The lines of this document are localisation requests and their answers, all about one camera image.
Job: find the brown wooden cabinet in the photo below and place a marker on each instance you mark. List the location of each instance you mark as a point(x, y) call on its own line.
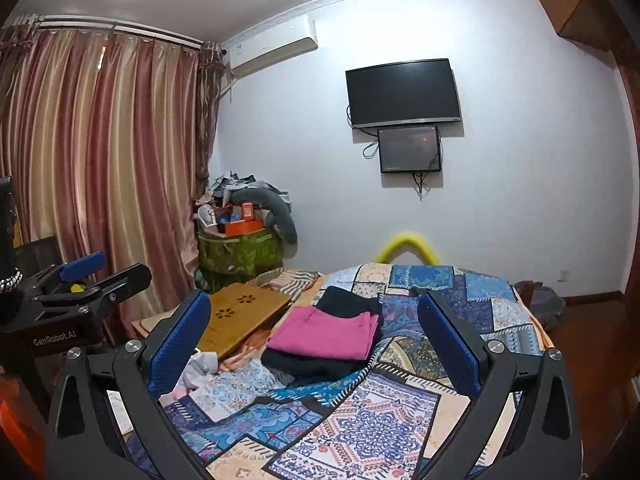
point(594, 23)

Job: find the green fabric storage box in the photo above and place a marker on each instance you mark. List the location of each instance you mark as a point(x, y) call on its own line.
point(223, 261)

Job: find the grey stuffed toy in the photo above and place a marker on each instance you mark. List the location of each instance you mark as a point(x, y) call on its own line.
point(279, 213)

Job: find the white crumpled cloth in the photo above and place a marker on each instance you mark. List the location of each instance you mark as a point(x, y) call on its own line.
point(201, 366)

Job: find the pink pants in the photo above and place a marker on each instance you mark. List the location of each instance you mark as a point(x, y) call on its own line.
point(310, 332)

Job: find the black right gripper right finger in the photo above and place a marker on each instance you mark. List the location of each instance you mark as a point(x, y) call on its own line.
point(542, 442)

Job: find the dark teal folded garment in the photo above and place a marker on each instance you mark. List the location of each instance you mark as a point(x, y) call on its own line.
point(343, 304)

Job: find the dark backpack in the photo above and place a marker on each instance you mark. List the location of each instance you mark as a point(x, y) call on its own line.
point(544, 303)

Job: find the wall mounted black television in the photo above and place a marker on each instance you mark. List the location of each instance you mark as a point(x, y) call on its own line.
point(403, 93)

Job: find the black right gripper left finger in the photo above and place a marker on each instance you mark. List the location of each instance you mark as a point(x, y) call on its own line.
point(83, 439)

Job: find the small wall mounted monitor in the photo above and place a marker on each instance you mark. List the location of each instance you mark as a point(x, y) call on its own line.
point(409, 150)

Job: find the patchwork patterned bedspread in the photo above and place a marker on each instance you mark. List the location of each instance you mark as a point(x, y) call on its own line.
point(250, 420)

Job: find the orange box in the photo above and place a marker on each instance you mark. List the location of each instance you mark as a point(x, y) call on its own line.
point(238, 220)

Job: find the white air conditioner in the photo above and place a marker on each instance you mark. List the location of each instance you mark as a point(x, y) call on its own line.
point(257, 49)

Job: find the wooden lap desk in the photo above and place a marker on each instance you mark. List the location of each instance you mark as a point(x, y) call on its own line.
point(237, 311)

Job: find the yellow curved pillow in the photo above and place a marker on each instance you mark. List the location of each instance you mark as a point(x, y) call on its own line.
point(408, 242)

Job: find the striped pink beige curtain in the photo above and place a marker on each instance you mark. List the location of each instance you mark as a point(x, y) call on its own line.
point(107, 137)

